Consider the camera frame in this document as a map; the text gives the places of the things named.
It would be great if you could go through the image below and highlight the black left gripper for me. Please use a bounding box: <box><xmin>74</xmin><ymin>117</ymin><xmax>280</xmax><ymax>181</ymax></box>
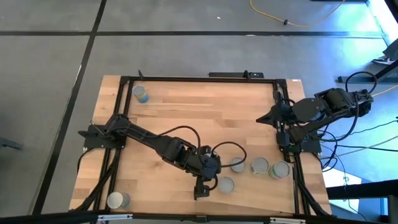
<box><xmin>186</xmin><ymin>146</ymin><xmax>222</xmax><ymax>201</ymax></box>

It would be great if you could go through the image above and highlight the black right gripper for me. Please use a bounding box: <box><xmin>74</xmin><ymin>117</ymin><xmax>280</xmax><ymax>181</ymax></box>
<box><xmin>255</xmin><ymin>101</ymin><xmax>299</xmax><ymax>147</ymax></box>

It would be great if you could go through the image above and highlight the spicy black beans can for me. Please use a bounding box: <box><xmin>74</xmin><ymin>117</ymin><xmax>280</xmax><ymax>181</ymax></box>
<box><xmin>217</xmin><ymin>176</ymin><xmax>235</xmax><ymax>195</ymax></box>

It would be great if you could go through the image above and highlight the silver-top tin can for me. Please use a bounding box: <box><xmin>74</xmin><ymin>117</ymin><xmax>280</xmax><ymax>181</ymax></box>
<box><xmin>250</xmin><ymin>157</ymin><xmax>270</xmax><ymax>175</ymax></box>
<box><xmin>229</xmin><ymin>157</ymin><xmax>246</xmax><ymax>174</ymax></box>

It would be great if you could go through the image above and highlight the yellow green mushroom can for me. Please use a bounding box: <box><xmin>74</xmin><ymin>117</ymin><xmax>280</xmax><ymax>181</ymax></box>
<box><xmin>268</xmin><ymin>160</ymin><xmax>291</xmax><ymax>180</ymax></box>

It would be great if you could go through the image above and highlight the blue and yellow can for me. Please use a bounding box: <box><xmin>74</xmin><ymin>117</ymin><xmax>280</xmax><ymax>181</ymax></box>
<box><xmin>131</xmin><ymin>84</ymin><xmax>150</xmax><ymax>104</ymax></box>

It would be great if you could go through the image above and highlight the black bar behind table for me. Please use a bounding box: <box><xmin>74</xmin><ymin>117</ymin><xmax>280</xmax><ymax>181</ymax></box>
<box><xmin>207</xmin><ymin>70</ymin><xmax>265</xmax><ymax>79</ymax></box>

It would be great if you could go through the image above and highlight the grey metal floor bar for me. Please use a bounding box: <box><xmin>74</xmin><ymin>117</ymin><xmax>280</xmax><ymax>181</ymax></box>
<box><xmin>337</xmin><ymin>75</ymin><xmax>398</xmax><ymax>85</ymax></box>

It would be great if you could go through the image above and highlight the large grey can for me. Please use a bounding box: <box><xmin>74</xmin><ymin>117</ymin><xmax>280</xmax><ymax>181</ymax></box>
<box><xmin>106</xmin><ymin>191</ymin><xmax>131</xmax><ymax>210</ymax></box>

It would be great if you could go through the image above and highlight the black rig beam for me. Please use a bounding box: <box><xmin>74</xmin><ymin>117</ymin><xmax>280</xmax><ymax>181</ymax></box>
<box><xmin>325</xmin><ymin>179</ymin><xmax>398</xmax><ymax>200</ymax></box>
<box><xmin>0</xmin><ymin>210</ymin><xmax>398</xmax><ymax>224</ymax></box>

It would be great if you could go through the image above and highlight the black stand leg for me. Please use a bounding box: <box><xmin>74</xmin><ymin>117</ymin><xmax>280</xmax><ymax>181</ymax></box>
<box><xmin>371</xmin><ymin>57</ymin><xmax>398</xmax><ymax>82</ymax></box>

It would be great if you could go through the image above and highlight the grey floor object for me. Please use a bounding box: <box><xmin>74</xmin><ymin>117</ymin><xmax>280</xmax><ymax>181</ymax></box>
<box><xmin>0</xmin><ymin>136</ymin><xmax>23</xmax><ymax>151</ymax></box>

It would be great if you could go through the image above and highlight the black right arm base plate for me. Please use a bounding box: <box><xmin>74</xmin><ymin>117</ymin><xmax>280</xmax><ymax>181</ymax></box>
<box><xmin>277</xmin><ymin>127</ymin><xmax>322</xmax><ymax>154</ymax></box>

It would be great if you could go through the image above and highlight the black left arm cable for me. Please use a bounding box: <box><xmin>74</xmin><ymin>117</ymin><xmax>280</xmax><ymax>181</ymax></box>
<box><xmin>210</xmin><ymin>141</ymin><xmax>248</xmax><ymax>169</ymax></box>
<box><xmin>155</xmin><ymin>124</ymin><xmax>202</xmax><ymax>153</ymax></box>

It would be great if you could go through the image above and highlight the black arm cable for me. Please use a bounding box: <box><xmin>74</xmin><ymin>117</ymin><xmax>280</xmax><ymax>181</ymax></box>
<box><xmin>320</xmin><ymin>70</ymin><xmax>379</xmax><ymax>144</ymax></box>
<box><xmin>155</xmin><ymin>124</ymin><xmax>202</xmax><ymax>153</ymax></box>
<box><xmin>210</xmin><ymin>141</ymin><xmax>248</xmax><ymax>169</ymax></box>

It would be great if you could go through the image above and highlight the black cable bundle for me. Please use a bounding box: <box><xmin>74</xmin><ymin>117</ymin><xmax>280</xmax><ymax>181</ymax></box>
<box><xmin>290</xmin><ymin>154</ymin><xmax>332</xmax><ymax>218</ymax></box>
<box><xmin>74</xmin><ymin>148</ymin><xmax>123</xmax><ymax>212</ymax></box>

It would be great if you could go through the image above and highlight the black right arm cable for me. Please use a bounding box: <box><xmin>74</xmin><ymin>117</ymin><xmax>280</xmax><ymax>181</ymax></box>
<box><xmin>320</xmin><ymin>70</ymin><xmax>379</xmax><ymax>144</ymax></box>

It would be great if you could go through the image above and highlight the silver metal bracket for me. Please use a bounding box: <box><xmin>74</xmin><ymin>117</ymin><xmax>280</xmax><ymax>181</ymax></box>
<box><xmin>269</xmin><ymin>217</ymin><xmax>306</xmax><ymax>224</ymax></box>
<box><xmin>96</xmin><ymin>213</ymin><xmax>134</xmax><ymax>223</ymax></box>

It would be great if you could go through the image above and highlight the black aluminium table frame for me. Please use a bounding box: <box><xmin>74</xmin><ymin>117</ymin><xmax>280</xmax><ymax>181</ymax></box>
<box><xmin>93</xmin><ymin>74</ymin><xmax>313</xmax><ymax>222</ymax></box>

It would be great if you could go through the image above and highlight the black floor cable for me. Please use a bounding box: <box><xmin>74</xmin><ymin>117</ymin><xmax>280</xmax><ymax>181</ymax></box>
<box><xmin>336</xmin><ymin>144</ymin><xmax>398</xmax><ymax>153</ymax></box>

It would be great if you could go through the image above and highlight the yellow floor cable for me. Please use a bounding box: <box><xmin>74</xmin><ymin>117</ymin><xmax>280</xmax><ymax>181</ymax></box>
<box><xmin>249</xmin><ymin>0</ymin><xmax>346</xmax><ymax>28</ymax></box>

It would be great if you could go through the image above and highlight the white floor cable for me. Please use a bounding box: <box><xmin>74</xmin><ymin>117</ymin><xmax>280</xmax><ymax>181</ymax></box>
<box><xmin>371</xmin><ymin>83</ymin><xmax>398</xmax><ymax>98</ymax></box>

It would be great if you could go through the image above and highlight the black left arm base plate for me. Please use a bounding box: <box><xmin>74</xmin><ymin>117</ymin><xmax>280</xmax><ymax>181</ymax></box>
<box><xmin>77</xmin><ymin>123</ymin><xmax>127</xmax><ymax>150</ymax></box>

